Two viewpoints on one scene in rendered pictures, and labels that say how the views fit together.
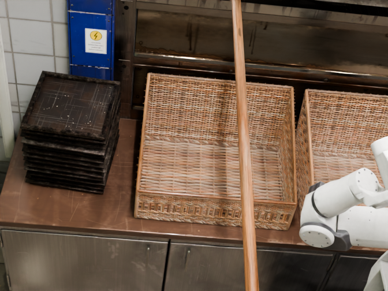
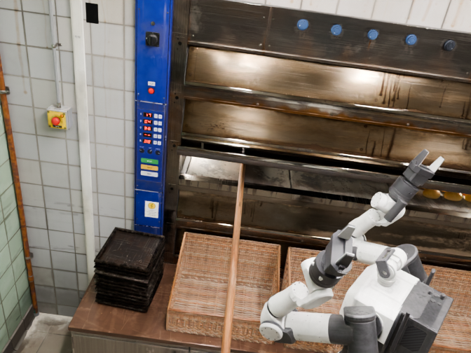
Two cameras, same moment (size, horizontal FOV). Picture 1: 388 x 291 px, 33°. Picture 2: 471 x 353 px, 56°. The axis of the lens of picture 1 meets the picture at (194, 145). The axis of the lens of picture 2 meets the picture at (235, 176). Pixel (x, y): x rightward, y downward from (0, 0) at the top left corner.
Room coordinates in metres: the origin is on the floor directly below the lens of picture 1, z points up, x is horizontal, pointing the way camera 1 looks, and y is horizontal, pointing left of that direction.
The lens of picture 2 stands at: (-0.13, -0.21, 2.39)
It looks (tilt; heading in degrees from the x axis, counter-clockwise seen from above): 30 degrees down; 5
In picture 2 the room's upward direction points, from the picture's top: 8 degrees clockwise
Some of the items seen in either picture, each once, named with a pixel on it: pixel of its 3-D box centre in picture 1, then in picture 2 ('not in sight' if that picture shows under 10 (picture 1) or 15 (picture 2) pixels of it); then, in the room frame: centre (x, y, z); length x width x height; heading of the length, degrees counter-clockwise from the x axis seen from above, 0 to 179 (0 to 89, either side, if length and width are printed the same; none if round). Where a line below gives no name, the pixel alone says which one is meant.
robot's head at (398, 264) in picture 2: not in sight; (390, 265); (1.08, -0.66, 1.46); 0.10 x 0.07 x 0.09; 151
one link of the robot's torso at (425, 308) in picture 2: not in sight; (390, 319); (1.05, -0.71, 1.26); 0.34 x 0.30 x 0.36; 151
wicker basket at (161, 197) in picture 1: (216, 149); (226, 284); (1.62, -0.08, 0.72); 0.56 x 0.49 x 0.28; 95
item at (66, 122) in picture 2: not in sight; (59, 117); (1.75, 0.86, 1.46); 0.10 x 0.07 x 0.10; 95
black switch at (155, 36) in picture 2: not in sight; (151, 34); (1.78, 0.42, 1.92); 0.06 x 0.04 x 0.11; 95
